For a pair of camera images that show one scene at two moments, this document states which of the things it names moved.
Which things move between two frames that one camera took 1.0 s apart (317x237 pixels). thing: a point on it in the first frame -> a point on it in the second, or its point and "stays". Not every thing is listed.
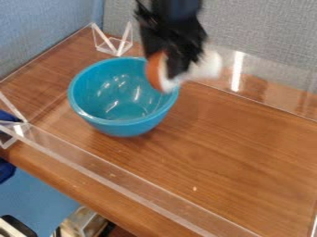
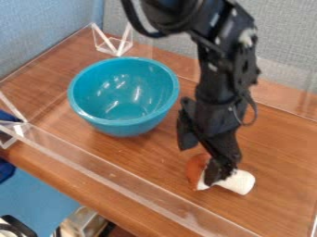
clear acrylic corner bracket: (113, 45) stays
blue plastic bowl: (114, 99) stays
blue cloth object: (8, 168) stays
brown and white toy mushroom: (206, 68) -> (240, 182)
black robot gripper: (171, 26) -> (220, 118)
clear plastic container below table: (84, 223) stays
